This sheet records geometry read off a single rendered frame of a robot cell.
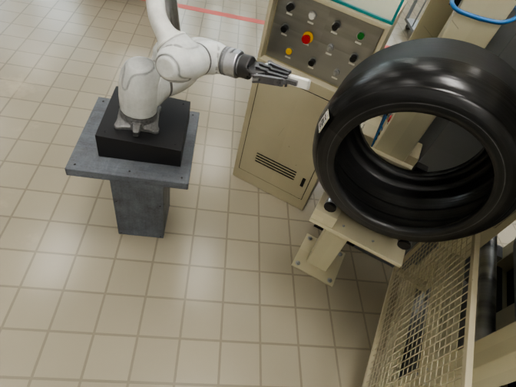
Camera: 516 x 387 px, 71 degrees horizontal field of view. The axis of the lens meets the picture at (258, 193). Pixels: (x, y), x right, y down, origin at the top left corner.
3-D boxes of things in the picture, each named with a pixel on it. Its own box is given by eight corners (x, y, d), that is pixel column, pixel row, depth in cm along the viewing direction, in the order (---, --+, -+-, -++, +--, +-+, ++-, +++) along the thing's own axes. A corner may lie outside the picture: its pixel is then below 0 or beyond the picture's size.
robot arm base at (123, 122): (112, 135, 148) (111, 125, 143) (119, 101, 161) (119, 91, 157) (158, 140, 152) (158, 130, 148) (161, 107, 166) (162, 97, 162)
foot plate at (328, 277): (306, 233, 232) (307, 232, 230) (345, 253, 227) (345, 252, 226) (291, 265, 214) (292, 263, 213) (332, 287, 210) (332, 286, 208)
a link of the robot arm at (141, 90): (110, 104, 151) (107, 57, 134) (143, 89, 162) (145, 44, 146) (137, 125, 147) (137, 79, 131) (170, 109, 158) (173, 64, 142)
